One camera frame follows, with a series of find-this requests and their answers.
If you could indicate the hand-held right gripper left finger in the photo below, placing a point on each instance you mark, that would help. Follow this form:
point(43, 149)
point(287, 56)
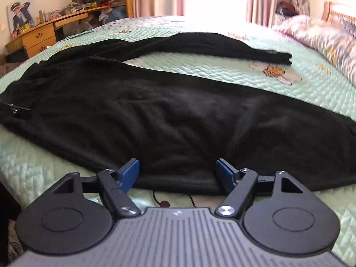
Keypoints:
point(130, 173)

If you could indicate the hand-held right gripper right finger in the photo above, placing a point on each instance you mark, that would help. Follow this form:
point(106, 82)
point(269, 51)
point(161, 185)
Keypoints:
point(224, 171)

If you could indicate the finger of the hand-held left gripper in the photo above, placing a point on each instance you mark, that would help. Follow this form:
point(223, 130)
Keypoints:
point(19, 111)

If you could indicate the black pants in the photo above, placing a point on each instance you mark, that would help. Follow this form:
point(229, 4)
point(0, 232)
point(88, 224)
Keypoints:
point(167, 116)

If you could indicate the brown cushions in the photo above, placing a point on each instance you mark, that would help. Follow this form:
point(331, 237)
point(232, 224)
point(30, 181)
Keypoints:
point(4, 66)

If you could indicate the wooden desk with drawers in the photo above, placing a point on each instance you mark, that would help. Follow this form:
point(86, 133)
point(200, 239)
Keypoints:
point(39, 36)

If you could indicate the metal cup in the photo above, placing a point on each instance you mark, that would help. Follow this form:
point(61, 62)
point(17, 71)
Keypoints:
point(42, 16)

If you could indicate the green quilted bedspread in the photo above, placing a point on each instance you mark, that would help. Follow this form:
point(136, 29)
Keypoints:
point(208, 69)

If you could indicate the blue bag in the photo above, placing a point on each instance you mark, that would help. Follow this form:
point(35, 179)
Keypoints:
point(115, 14)

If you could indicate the floral pink duvet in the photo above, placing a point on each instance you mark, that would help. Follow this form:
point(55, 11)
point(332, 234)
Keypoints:
point(319, 36)

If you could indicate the white shopping bag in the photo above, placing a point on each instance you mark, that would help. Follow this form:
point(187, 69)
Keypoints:
point(299, 4)

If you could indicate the wooden headboard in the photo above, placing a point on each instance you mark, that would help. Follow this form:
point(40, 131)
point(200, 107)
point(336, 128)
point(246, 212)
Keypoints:
point(339, 16)

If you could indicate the wall poster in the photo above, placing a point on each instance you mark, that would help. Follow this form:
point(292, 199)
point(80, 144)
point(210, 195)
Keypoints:
point(19, 15)

